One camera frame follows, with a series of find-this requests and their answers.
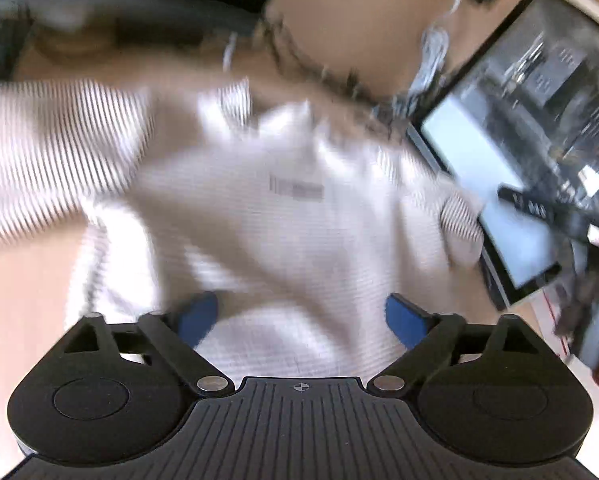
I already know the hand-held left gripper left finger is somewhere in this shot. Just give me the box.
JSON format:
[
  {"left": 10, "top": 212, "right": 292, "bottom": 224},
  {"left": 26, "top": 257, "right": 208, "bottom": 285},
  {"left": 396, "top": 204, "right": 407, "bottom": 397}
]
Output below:
[{"left": 62, "top": 291, "right": 236, "bottom": 401}]

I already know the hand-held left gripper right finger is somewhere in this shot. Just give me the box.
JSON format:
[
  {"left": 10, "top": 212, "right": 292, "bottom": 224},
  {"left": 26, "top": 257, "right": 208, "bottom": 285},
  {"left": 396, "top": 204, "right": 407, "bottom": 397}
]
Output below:
[{"left": 367, "top": 292, "right": 543, "bottom": 401}]

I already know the white cable bundle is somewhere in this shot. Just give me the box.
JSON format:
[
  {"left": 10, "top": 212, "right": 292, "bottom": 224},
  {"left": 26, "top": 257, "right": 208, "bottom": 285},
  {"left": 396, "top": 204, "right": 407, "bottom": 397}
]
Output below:
[{"left": 409, "top": 0, "right": 473, "bottom": 108}]

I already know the grey desk partition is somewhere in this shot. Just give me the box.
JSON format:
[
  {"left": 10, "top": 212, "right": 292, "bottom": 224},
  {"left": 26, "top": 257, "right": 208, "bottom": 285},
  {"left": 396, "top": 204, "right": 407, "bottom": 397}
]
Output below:
[{"left": 0, "top": 0, "right": 262, "bottom": 48}]

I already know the striped white shirt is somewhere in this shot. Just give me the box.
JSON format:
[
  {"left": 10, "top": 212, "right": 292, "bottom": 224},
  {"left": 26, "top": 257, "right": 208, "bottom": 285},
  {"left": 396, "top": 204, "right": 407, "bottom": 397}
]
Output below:
[{"left": 0, "top": 77, "right": 485, "bottom": 378}]

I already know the computer monitor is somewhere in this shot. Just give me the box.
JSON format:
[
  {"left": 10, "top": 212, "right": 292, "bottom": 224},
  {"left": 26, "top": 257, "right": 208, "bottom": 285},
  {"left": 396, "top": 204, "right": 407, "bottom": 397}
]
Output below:
[{"left": 404, "top": 0, "right": 599, "bottom": 311}]

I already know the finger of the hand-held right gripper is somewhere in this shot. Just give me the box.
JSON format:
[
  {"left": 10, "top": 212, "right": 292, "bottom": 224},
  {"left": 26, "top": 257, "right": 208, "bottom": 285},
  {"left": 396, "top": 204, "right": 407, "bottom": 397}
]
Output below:
[{"left": 497, "top": 185, "right": 599, "bottom": 250}]

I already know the grey cable with connectors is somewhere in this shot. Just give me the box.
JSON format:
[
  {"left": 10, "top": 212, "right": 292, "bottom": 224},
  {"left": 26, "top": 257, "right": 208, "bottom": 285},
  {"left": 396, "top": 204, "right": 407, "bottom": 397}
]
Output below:
[{"left": 256, "top": 10, "right": 405, "bottom": 131}]

